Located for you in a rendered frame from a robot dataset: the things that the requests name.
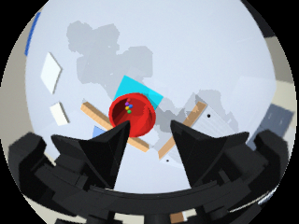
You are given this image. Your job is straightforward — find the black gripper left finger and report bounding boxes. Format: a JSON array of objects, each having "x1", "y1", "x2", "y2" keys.
[{"x1": 50, "y1": 120, "x2": 131, "y2": 190}]

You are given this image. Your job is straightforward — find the tan wooden plank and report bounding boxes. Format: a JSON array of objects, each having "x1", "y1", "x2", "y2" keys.
[{"x1": 79, "y1": 101, "x2": 150, "y2": 152}]

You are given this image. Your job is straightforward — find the red cup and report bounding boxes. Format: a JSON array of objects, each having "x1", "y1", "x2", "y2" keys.
[{"x1": 108, "y1": 92, "x2": 156, "y2": 137}]

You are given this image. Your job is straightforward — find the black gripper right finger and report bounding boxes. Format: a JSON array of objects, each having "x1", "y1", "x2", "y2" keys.
[{"x1": 171, "y1": 119, "x2": 250, "y2": 188}]

